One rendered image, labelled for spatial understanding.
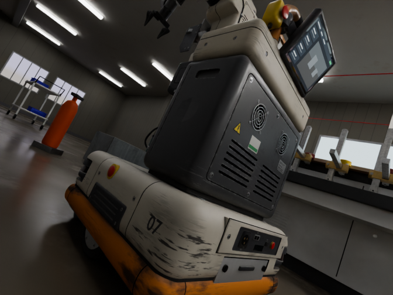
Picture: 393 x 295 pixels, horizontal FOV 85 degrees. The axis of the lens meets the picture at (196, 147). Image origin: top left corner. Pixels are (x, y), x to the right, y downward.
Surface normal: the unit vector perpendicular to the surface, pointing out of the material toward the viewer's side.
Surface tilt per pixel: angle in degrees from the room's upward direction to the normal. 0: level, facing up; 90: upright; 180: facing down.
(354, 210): 90
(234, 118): 90
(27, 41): 90
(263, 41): 90
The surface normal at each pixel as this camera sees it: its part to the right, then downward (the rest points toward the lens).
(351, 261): -0.61, -0.38
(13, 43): 0.69, 0.18
